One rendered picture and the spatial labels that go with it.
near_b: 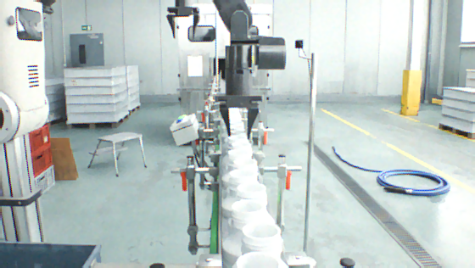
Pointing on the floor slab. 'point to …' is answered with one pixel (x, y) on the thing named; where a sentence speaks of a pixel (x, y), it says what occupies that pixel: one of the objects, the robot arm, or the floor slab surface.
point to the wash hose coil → (407, 174)
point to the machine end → (207, 46)
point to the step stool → (115, 146)
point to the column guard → (410, 92)
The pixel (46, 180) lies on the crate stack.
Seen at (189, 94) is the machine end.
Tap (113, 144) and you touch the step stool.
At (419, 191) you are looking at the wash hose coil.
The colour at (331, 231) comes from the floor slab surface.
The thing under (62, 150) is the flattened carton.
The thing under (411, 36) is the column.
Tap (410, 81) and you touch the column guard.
